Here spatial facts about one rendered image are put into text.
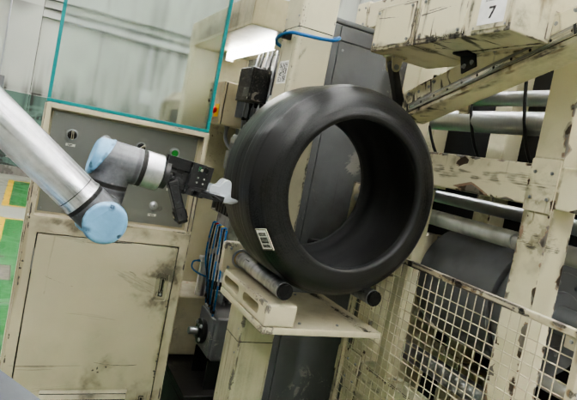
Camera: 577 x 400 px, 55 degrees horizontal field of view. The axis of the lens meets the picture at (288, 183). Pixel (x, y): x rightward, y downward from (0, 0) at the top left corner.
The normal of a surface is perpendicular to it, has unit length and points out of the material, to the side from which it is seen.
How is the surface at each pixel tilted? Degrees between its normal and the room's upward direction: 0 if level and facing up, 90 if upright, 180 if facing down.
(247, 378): 90
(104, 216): 94
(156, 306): 90
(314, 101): 54
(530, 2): 90
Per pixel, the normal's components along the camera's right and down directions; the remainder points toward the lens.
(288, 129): -0.22, -0.37
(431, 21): -0.89, -0.15
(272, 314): 0.41, 0.13
